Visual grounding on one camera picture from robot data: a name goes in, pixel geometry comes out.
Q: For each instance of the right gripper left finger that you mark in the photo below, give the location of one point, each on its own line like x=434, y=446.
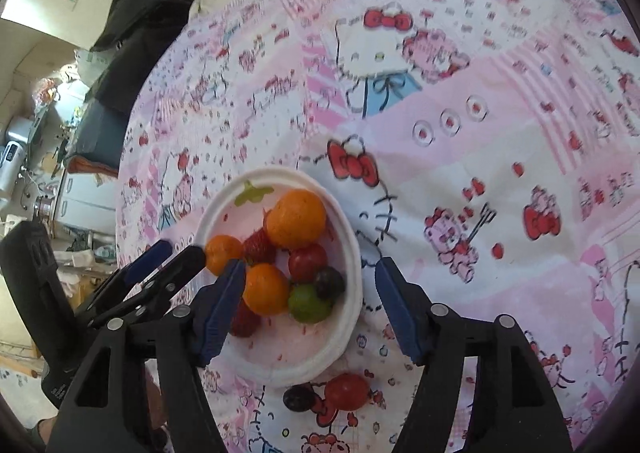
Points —
x=182, y=341

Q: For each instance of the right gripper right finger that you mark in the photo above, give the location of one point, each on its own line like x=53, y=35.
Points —
x=514, y=408

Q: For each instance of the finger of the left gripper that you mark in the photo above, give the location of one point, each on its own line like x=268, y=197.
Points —
x=115, y=288
x=151, y=298

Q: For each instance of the green grape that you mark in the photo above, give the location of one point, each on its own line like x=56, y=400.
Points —
x=305, y=306

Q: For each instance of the red cherry tomato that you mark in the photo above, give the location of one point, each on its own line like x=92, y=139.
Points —
x=347, y=392
x=305, y=263

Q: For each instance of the large orange mandarin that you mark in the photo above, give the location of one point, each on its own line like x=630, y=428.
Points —
x=297, y=220

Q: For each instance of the dark purple grape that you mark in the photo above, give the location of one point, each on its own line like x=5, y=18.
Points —
x=299, y=398
x=329, y=284

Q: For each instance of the left hand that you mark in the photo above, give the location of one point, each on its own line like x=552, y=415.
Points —
x=107, y=406

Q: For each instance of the white kitchen cabinet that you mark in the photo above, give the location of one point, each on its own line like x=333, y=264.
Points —
x=87, y=202

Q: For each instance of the pink strawberry plate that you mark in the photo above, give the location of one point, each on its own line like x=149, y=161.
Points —
x=283, y=352

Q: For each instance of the teal sofa armrest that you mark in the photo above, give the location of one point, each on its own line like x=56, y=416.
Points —
x=97, y=141

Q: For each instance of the white microwave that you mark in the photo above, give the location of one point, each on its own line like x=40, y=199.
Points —
x=12, y=160

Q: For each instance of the white plastic bag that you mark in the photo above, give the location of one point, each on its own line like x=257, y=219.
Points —
x=92, y=64

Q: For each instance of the black clothing pile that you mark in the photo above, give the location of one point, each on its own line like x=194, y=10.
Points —
x=136, y=34

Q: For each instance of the hello kitty pink bedsheet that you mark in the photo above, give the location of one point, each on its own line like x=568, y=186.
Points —
x=490, y=147

